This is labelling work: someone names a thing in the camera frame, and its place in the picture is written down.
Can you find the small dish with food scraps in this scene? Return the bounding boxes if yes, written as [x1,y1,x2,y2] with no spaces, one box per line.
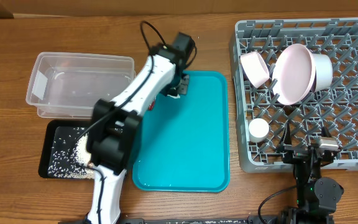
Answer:
[240,52,270,88]

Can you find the red snack wrapper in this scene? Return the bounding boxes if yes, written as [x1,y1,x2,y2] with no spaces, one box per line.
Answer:
[149,100,155,111]

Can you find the white round plate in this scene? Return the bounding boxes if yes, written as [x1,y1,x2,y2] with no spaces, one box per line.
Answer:
[272,44,316,105]

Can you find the white cup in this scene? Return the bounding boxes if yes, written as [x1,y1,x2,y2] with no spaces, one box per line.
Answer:
[311,54,333,92]

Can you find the black rectangular tray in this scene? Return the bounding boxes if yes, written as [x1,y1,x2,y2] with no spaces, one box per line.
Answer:
[38,119,94,179]

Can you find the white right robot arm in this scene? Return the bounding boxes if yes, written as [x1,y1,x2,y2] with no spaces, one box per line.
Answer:
[277,143,344,224]

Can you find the spilled rice food scraps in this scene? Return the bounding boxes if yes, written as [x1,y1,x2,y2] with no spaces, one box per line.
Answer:
[47,126,94,179]

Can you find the grey round bowl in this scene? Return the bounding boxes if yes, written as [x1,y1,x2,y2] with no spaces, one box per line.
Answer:
[248,118,270,143]

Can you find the white tissue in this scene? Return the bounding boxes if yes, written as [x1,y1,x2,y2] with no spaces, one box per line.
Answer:
[167,95,180,99]

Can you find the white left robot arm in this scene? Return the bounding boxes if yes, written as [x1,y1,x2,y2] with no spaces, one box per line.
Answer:
[84,32,196,223]

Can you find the teal plastic tray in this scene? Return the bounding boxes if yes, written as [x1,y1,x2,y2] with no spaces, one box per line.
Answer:
[132,71,230,192]

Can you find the grey dishwasher rack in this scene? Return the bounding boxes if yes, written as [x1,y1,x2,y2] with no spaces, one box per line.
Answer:
[229,17,358,172]

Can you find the clear plastic bin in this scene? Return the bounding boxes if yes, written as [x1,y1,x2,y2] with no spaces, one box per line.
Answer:
[25,52,135,119]

